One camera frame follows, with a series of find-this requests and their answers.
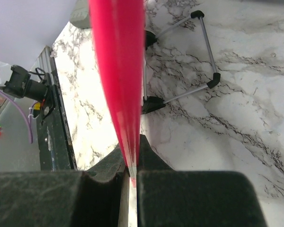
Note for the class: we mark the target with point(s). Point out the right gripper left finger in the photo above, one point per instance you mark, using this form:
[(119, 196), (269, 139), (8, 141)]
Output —
[(69, 198)]

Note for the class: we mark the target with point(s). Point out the grey sponge block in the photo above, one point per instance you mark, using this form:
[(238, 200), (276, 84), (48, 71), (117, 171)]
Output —
[(80, 15)]

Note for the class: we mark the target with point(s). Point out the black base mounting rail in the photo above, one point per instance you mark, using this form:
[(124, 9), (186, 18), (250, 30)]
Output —
[(54, 139)]

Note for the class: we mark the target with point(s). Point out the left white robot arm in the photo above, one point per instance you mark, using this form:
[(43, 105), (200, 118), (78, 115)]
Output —
[(18, 82)]

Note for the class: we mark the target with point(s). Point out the black whiteboard stand foot left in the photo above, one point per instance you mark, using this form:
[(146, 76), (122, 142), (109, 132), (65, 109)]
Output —
[(150, 39)]

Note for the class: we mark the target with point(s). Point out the aluminium extrusion frame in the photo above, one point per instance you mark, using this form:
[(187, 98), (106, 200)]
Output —
[(45, 60)]

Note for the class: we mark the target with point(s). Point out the pink framed whiteboard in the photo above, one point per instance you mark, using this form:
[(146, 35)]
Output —
[(119, 39)]

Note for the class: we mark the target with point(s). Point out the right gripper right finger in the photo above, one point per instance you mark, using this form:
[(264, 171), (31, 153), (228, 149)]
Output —
[(170, 198)]

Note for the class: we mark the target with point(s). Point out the black whiteboard stand foot right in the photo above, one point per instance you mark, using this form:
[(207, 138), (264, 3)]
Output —
[(151, 104)]

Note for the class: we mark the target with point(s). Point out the black whiteboard stand foot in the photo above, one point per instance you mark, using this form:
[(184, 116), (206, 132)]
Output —
[(151, 104), (150, 39)]

